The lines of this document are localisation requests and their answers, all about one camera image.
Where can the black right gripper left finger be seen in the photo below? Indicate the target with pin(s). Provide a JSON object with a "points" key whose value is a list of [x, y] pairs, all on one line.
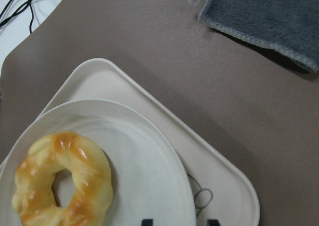
{"points": [[147, 222]]}

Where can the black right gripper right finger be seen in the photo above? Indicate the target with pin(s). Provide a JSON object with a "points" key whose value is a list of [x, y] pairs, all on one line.
{"points": [[213, 222]]}

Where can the white round plate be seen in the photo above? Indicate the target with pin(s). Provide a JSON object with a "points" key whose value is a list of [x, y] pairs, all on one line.
{"points": [[148, 178]]}

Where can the glazed donut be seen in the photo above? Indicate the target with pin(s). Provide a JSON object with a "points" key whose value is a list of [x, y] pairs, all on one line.
{"points": [[34, 200]]}

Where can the cream rabbit tray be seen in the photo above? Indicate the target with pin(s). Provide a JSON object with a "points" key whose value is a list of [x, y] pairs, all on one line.
{"points": [[220, 190]]}

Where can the grey folded cloth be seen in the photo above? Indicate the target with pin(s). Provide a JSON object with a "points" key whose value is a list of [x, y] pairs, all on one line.
{"points": [[288, 27]]}

